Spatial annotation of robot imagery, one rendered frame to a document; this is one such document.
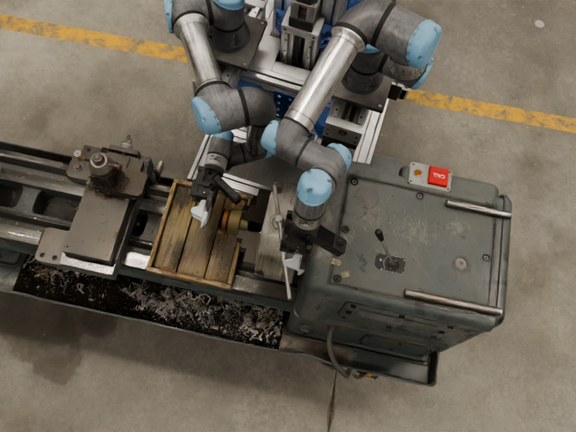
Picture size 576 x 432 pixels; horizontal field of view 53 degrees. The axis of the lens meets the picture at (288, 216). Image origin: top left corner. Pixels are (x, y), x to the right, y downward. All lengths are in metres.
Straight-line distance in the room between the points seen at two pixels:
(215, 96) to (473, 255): 0.89
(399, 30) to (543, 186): 2.20
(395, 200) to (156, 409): 1.62
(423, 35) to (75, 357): 2.20
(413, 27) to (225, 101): 0.57
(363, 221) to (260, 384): 1.34
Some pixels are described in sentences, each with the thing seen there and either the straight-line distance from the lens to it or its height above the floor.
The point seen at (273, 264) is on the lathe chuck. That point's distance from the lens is 1.77.
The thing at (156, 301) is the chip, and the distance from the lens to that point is 2.36.
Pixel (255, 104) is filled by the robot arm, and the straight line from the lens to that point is 1.71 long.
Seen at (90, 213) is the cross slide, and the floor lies 0.97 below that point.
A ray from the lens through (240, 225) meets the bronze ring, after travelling 1.87.
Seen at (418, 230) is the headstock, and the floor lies 1.26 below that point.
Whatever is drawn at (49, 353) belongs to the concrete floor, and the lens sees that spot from 3.03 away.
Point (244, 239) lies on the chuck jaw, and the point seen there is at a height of 1.10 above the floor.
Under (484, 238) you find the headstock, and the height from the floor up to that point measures 1.25.
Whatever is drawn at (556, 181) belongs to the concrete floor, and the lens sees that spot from 3.60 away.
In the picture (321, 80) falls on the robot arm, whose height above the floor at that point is 1.68.
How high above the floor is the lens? 2.86
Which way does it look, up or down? 68 degrees down
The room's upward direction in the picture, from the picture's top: 10 degrees clockwise
